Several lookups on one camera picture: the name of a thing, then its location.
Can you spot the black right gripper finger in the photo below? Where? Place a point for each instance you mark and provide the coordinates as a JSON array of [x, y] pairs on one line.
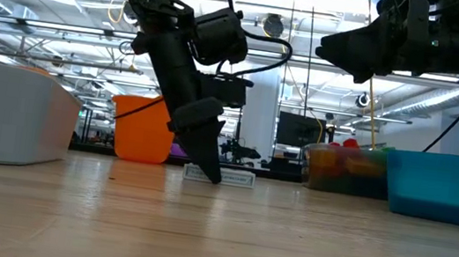
[[357, 67], [356, 41]]

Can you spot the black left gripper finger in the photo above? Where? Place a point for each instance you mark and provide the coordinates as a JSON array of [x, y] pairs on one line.
[[201, 138]]

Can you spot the orange-red studded brick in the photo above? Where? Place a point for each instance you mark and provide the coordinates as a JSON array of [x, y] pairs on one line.
[[334, 144]]

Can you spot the bright green stepped brick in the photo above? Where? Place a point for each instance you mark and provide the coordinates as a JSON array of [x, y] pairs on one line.
[[386, 150]]

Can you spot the light grey plastic bin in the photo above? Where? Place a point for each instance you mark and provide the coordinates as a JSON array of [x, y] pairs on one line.
[[13, 118]]

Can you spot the purple storage box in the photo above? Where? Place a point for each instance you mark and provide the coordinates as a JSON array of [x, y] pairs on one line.
[[177, 150]]

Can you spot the white card packet blue print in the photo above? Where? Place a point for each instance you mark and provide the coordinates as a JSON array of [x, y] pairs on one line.
[[236, 178]]

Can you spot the white building pillar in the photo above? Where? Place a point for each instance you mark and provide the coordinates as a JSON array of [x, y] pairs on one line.
[[259, 123]]

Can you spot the orange plastic bucket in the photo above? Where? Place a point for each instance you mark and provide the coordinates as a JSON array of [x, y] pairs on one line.
[[140, 134]]

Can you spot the black monitor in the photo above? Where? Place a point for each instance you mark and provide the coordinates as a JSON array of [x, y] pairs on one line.
[[296, 130]]

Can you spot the green exit sign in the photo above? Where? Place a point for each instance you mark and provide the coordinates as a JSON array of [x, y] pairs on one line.
[[80, 113]]

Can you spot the dark translucent plastic bin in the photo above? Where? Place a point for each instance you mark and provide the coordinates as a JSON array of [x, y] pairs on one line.
[[338, 180]]

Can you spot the teal plastic bin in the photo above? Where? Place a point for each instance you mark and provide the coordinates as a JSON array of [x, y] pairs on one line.
[[448, 188]]

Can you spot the black background camera device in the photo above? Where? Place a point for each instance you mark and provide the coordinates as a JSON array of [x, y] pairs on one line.
[[240, 151]]

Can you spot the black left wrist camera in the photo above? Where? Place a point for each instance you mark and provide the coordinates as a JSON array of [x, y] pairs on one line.
[[219, 36]]

